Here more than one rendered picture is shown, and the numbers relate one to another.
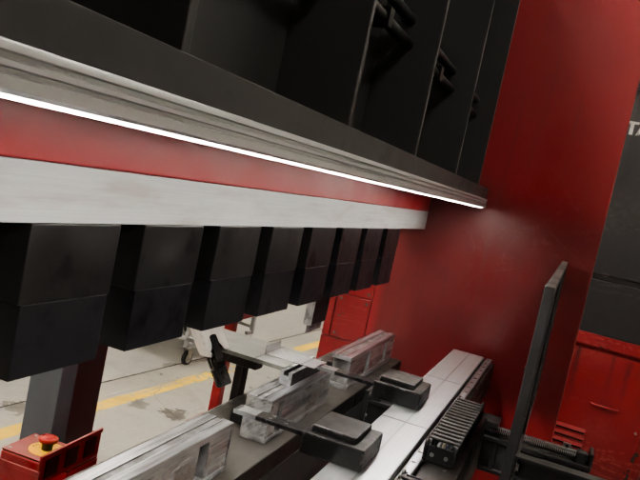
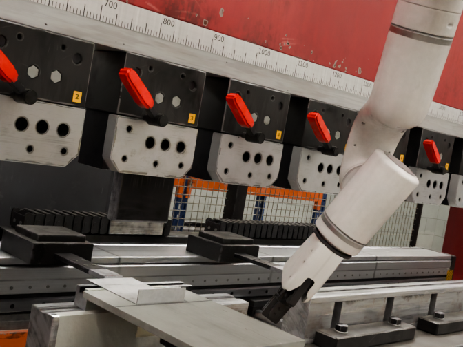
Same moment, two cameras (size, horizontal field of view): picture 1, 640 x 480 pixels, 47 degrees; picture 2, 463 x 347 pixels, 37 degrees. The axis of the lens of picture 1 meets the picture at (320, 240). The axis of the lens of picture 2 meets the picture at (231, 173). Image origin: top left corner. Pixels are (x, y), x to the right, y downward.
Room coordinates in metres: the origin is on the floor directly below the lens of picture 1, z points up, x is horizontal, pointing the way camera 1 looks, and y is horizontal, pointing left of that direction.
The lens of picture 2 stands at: (2.60, 0.53, 1.25)
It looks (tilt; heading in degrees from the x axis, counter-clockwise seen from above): 3 degrees down; 205
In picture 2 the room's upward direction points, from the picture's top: 10 degrees clockwise
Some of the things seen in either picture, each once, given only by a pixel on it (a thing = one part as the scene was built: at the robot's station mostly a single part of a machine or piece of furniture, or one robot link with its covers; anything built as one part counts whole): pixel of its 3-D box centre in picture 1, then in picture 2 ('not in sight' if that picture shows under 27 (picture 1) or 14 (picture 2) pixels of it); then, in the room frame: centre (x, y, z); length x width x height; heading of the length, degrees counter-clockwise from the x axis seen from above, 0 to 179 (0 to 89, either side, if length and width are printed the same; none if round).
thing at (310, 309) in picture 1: (316, 311); (140, 203); (1.72, -0.03, 1.13); 0.10 x 0.02 x 0.10; 161
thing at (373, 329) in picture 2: not in sight; (367, 334); (1.17, 0.23, 0.89); 0.30 x 0.05 x 0.03; 161
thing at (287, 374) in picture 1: (301, 370); (136, 294); (1.70, -0.02, 0.99); 0.20 x 0.03 x 0.03; 161
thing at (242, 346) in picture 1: (250, 348); (190, 318); (1.77, 0.11, 1.00); 0.26 x 0.18 x 0.01; 71
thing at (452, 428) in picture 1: (456, 428); (96, 222); (1.39, -0.34, 1.02); 0.37 x 0.06 x 0.04; 161
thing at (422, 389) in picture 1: (371, 378); (69, 253); (1.67, -0.18, 1.01); 0.26 x 0.12 x 0.05; 71
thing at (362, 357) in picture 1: (364, 356); not in sight; (2.24, -0.21, 0.92); 0.50 x 0.06 x 0.10; 161
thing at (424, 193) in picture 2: (140, 277); (417, 165); (0.99, 0.23, 1.26); 0.15 x 0.09 x 0.17; 161
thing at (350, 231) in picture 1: (330, 257); (142, 116); (1.74, -0.03, 1.26); 0.15 x 0.09 x 0.17; 161
